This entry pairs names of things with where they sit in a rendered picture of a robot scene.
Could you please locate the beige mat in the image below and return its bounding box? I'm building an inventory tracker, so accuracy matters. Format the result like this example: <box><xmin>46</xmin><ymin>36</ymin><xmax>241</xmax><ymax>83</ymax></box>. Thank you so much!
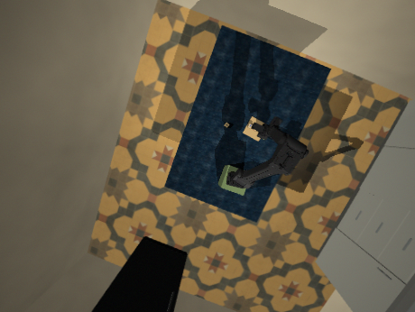
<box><xmin>243</xmin><ymin>117</ymin><xmax>264</xmax><ymax>142</ymax></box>

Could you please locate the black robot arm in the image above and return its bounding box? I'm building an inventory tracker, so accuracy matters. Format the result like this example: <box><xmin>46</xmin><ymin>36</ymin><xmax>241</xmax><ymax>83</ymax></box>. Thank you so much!
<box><xmin>226</xmin><ymin>116</ymin><xmax>309</xmax><ymax>189</ymax></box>

